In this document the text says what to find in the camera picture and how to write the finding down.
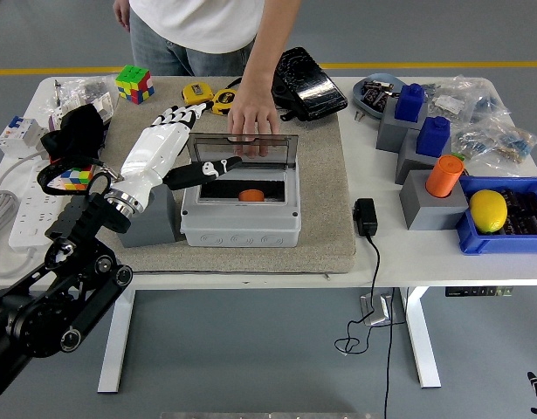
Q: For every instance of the person's left hand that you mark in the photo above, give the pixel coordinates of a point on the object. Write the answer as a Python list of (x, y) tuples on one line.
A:
[(252, 113)]

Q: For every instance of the person's right hand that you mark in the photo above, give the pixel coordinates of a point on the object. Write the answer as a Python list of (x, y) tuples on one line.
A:
[(121, 13)]

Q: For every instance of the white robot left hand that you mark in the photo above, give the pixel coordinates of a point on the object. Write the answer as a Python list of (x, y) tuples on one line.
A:
[(152, 153)]

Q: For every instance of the grey holder block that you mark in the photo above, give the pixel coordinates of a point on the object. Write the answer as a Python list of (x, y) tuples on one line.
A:
[(159, 222), (390, 133), (410, 168), (429, 211)]

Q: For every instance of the orange cylindrical battery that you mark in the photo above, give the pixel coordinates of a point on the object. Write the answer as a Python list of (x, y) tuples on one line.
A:
[(250, 195), (443, 176)]

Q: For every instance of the grey electrical box clear lid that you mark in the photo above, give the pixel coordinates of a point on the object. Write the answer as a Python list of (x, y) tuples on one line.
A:
[(242, 227)]

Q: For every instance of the person's left forearm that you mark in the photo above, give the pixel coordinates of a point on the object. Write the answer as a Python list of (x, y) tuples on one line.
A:
[(270, 39)]

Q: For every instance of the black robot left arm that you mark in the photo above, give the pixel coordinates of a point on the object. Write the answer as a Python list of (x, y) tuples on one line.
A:
[(45, 318)]

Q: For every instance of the yellow tape measure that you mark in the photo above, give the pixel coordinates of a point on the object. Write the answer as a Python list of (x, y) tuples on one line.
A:
[(197, 92), (220, 102)]

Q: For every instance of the small white plastic part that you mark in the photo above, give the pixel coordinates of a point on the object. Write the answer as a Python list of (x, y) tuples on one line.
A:
[(104, 109)]

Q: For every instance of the large colourful puzzle cube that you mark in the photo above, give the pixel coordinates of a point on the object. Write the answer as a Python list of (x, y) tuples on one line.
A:
[(135, 85)]

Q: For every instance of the black cloth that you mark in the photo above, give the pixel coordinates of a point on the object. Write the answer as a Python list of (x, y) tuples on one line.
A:
[(80, 133)]

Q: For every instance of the person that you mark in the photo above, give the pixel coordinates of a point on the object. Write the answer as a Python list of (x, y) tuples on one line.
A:
[(198, 26)]

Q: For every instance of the clear bag of small parts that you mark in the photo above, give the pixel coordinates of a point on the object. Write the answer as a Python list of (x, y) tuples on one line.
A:
[(91, 87)]

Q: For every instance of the small colourful puzzle cube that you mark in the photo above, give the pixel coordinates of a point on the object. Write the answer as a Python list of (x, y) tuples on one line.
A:
[(76, 179)]

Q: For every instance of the grey-brown mat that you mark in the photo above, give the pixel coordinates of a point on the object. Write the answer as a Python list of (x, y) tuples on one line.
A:
[(316, 174)]

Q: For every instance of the small metal tweezers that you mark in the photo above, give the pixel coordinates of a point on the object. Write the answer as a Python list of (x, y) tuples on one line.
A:
[(360, 115)]

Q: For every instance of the blue-grey shallow dish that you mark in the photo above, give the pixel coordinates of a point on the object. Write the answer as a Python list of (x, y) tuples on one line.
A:
[(360, 98)]

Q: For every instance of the black table control panel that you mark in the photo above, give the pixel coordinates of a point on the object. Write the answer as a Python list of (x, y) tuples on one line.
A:
[(477, 291)]

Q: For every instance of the dark printed component pack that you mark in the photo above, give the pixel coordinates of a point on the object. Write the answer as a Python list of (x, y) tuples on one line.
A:
[(380, 101), (370, 91)]

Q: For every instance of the white table leg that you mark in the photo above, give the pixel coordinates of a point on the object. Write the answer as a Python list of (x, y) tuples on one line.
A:
[(421, 340), (115, 349)]

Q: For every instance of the white power strip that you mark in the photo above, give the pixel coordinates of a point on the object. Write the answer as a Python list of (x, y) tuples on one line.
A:
[(32, 209)]

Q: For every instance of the white circuit breaker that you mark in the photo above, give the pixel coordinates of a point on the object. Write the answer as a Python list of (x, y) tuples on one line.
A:
[(19, 135)]

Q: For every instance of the blue plastic bin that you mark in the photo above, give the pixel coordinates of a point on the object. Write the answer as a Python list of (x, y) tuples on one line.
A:
[(504, 244)]

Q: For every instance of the blue bottle-shaped block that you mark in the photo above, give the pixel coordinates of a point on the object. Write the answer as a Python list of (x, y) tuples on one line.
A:
[(410, 102), (433, 137)]

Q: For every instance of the yellow lemon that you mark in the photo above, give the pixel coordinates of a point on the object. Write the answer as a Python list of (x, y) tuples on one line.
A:
[(488, 211)]

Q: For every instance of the clear bag with white label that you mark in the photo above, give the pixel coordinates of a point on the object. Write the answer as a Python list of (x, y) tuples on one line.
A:
[(449, 102)]

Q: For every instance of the small green item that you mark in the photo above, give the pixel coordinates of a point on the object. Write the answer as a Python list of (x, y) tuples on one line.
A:
[(459, 156)]

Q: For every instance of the clear bag of blue parts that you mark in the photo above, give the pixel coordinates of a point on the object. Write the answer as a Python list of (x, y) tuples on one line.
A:
[(490, 107)]

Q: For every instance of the clear bag of mixed parts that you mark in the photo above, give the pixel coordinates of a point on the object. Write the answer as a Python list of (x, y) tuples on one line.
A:
[(499, 144)]

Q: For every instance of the silver metal bracket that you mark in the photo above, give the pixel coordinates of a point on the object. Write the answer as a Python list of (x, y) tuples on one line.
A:
[(375, 312)]

